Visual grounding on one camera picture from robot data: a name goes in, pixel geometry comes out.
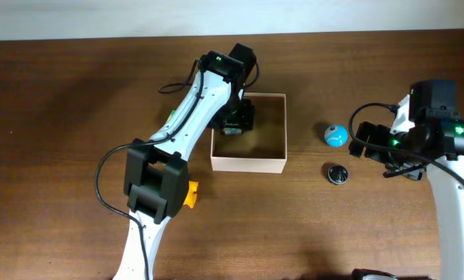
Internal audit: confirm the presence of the pink cardboard box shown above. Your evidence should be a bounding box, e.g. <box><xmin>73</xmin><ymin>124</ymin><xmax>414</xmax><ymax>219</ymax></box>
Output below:
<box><xmin>210</xmin><ymin>93</ymin><xmax>288</xmax><ymax>173</ymax></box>

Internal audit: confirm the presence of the grey red toy truck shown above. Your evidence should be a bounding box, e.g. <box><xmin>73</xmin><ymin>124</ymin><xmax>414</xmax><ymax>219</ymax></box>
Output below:
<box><xmin>221</xmin><ymin>128</ymin><xmax>243</xmax><ymax>136</ymax></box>

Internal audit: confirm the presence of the black round spider toy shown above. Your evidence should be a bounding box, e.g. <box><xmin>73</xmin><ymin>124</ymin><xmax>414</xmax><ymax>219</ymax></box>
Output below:
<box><xmin>327</xmin><ymin>165</ymin><xmax>349</xmax><ymax>185</ymax></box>

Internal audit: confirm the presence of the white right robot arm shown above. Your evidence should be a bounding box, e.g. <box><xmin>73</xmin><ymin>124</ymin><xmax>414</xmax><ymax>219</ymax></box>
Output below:
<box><xmin>348</xmin><ymin>79</ymin><xmax>464</xmax><ymax>279</ymax></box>

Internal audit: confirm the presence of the blue white toy ball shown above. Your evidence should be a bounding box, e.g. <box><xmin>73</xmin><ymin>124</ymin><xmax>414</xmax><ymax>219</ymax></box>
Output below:
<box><xmin>324</xmin><ymin>124</ymin><xmax>349</xmax><ymax>148</ymax></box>

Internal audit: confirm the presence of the yellow toy animal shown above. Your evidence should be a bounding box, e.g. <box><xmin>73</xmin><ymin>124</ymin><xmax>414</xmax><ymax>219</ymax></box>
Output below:
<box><xmin>183</xmin><ymin>181</ymin><xmax>199</xmax><ymax>208</ymax></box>

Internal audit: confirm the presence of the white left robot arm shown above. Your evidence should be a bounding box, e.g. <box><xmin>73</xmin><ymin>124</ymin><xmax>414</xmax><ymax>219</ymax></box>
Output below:
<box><xmin>114</xmin><ymin>44</ymin><xmax>258</xmax><ymax>279</ymax></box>

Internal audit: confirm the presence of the black object at bottom edge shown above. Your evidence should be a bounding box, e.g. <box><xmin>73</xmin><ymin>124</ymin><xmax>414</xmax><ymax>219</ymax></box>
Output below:
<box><xmin>351</xmin><ymin>268</ymin><xmax>397</xmax><ymax>280</ymax></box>

